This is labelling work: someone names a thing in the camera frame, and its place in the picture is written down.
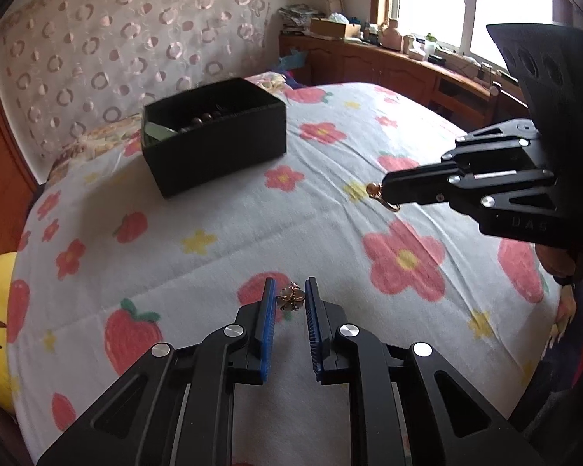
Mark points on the person's dark clothing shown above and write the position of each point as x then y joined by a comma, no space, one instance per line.
578,374

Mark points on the person's right hand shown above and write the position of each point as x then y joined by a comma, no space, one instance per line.
556,259

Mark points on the small black device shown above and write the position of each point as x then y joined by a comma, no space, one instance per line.
437,59

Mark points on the blue plastic bag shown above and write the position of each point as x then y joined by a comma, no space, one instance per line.
291,60

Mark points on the gold flower brooch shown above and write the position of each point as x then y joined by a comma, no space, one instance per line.
291,297

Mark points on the pale green bangle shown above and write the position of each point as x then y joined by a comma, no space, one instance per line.
160,131

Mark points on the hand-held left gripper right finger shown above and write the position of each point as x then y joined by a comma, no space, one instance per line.
313,335

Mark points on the wooden cabinet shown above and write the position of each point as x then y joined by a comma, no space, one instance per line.
384,70

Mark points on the green capped bottle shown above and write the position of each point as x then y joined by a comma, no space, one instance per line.
431,44

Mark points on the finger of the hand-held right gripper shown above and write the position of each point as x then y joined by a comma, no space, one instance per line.
490,153
505,194

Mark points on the cardboard box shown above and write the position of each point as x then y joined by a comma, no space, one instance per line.
328,28

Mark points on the pink kettle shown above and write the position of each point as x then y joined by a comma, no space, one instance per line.
391,34

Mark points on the window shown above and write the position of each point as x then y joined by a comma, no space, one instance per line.
432,0

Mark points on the brown wooden wardrobe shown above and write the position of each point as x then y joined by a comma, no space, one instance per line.
0,145

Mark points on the strawberry print blanket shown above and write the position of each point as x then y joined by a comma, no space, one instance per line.
272,233

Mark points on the circle patterned curtain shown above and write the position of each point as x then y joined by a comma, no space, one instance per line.
102,48

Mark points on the black jewelry box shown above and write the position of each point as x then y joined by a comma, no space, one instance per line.
223,155

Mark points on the pile of printed papers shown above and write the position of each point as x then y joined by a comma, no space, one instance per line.
296,14

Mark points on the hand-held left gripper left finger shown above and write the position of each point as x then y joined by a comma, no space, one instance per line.
269,335

